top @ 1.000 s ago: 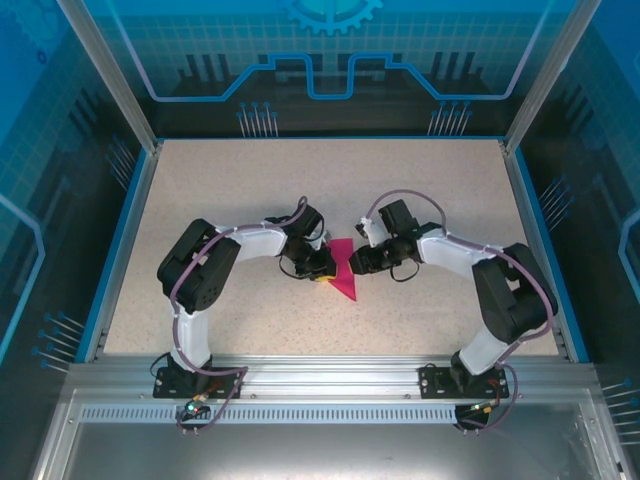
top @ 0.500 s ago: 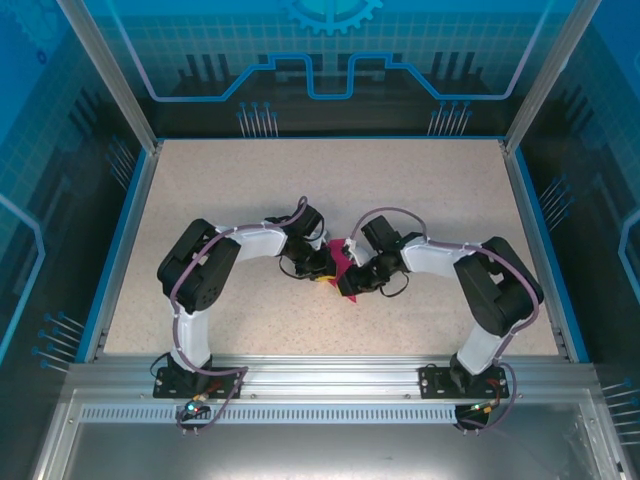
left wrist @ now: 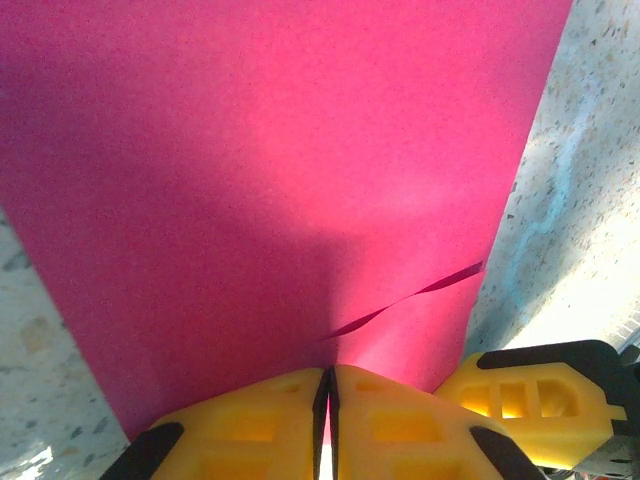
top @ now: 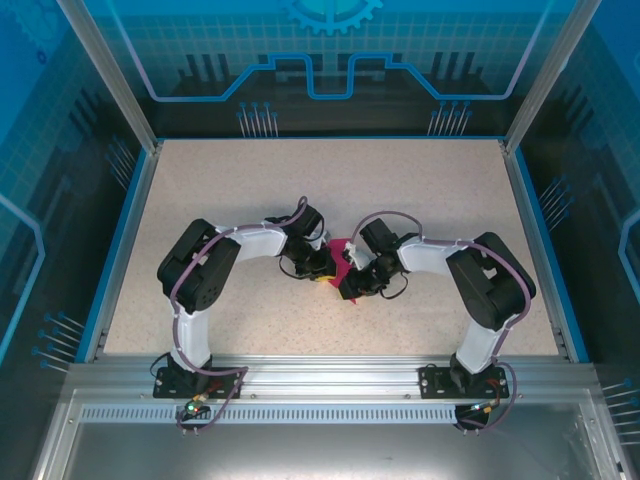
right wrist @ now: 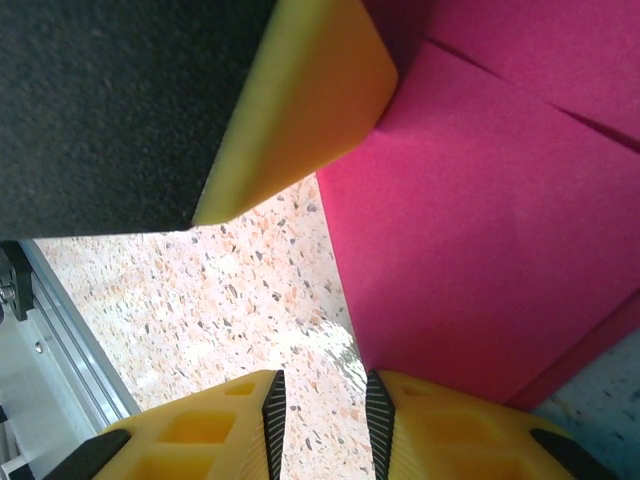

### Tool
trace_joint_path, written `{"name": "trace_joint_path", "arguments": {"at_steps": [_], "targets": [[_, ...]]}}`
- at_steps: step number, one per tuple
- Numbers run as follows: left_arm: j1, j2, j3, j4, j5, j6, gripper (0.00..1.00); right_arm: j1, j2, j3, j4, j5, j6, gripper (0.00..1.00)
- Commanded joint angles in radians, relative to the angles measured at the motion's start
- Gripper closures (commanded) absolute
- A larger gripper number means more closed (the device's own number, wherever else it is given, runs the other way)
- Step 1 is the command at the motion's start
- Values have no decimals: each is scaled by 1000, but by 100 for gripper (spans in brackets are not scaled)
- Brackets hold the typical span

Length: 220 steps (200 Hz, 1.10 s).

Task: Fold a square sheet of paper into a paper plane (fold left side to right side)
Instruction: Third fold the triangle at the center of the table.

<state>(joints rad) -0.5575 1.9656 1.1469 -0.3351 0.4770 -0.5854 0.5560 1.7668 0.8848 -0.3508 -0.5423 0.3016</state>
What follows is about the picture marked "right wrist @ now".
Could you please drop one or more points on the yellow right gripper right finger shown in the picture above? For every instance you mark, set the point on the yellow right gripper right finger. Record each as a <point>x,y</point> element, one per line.
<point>450,440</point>

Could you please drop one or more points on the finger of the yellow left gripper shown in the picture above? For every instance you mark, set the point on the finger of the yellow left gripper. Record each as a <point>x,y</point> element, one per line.
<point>310,100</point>

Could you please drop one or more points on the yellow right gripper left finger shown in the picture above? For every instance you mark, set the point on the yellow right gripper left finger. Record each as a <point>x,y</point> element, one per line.
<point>200,440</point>

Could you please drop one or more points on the pink paper sheet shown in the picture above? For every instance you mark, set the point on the pink paper sheet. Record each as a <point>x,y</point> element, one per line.
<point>475,200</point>

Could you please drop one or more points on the aluminium mounting rail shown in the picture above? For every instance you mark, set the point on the aluminium mounting rail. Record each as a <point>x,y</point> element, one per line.
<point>65,350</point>

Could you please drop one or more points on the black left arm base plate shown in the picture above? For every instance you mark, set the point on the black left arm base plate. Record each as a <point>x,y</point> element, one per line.
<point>15,280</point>

